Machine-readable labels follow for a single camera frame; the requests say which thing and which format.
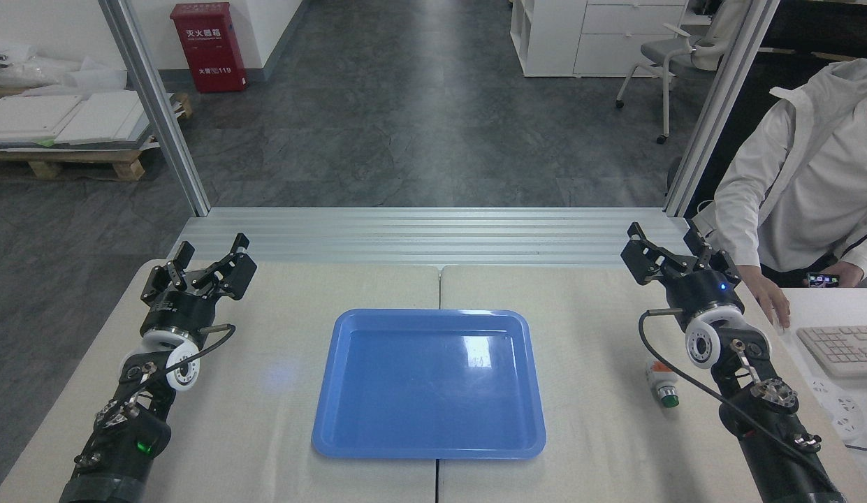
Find white cabinet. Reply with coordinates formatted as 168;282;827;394
509;0;690;78

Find red fire extinguisher box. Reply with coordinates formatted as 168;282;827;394
170;1;249;94

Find person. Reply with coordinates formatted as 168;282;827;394
713;58;867;289

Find silver aluminium frame rail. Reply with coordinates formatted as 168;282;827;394
168;206;715;270

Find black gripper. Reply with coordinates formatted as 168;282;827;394
140;233;258;344
620;221;745;330

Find blue plastic tray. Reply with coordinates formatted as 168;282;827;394
312;309;547;460

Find silver aluminium post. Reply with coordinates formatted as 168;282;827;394
663;0;782;218
98;0;212;218

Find clear plastic wrapping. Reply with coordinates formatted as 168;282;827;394
0;41;128;93

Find wooden pallet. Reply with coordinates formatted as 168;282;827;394
0;91;195;183

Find white power strip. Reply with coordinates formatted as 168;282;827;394
806;376;866;442

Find person's right hand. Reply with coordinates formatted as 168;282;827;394
743;265;792;330

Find stack of white boards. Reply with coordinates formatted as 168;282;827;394
0;87;174;149

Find green push button switch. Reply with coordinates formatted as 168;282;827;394
646;360;680;409

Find grey office chair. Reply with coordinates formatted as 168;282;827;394
614;0;750;146

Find person's left hand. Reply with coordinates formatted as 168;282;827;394
822;263;864;289

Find white keyboard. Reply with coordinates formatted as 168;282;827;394
796;325;867;380

